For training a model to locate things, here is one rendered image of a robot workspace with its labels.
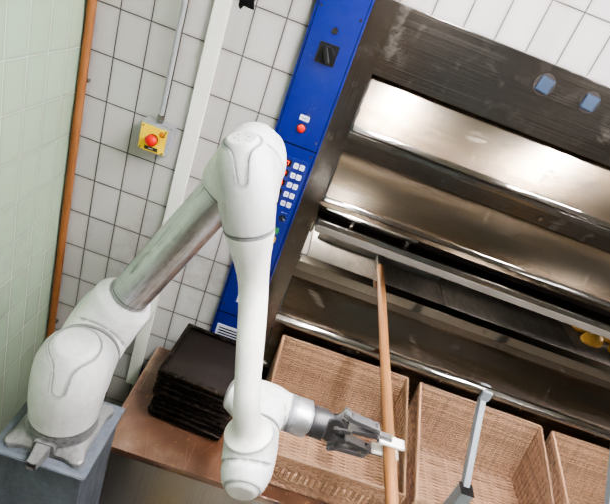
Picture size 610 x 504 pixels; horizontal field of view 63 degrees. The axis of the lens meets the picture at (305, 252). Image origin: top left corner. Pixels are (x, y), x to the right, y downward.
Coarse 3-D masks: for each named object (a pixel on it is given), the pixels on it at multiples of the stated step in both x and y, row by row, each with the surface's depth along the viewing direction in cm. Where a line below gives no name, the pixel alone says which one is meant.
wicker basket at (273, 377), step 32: (288, 352) 203; (320, 352) 203; (288, 384) 206; (320, 384) 206; (352, 384) 206; (288, 448) 188; (320, 448) 193; (288, 480) 172; (320, 480) 170; (352, 480) 169
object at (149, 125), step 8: (144, 120) 164; (152, 120) 167; (144, 128) 165; (152, 128) 165; (160, 128) 165; (168, 128) 166; (144, 136) 166; (168, 136) 166; (144, 144) 167; (160, 144) 167; (168, 144) 168; (152, 152) 169; (160, 152) 168; (168, 152) 172
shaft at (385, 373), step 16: (384, 288) 186; (384, 304) 176; (384, 320) 168; (384, 336) 160; (384, 352) 153; (384, 368) 146; (384, 384) 140; (384, 400) 135; (384, 416) 130; (384, 448) 121; (384, 464) 117; (384, 480) 114
